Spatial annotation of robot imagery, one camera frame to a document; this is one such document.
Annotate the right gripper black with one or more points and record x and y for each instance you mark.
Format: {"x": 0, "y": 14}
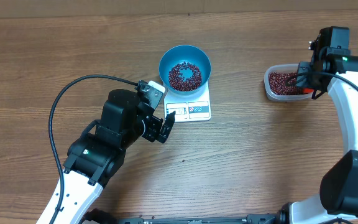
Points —
{"x": 305, "y": 76}

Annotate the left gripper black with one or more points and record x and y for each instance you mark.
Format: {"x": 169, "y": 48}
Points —
{"x": 153, "y": 134}

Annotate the red measuring scoop blue handle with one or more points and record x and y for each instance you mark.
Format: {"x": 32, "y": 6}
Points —
{"x": 307, "y": 91}

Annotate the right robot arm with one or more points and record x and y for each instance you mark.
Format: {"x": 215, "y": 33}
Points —
{"x": 332, "y": 70}

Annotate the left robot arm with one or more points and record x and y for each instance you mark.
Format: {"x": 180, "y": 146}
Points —
{"x": 100, "y": 151}

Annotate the white digital kitchen scale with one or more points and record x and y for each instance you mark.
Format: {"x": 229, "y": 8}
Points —
{"x": 189, "y": 108}

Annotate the blue metal bowl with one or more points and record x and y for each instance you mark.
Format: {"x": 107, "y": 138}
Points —
{"x": 184, "y": 53}

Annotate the red beans in container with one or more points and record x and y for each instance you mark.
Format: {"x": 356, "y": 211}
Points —
{"x": 277, "y": 83}

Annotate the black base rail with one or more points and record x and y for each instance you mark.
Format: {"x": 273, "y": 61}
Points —
{"x": 97, "y": 216}

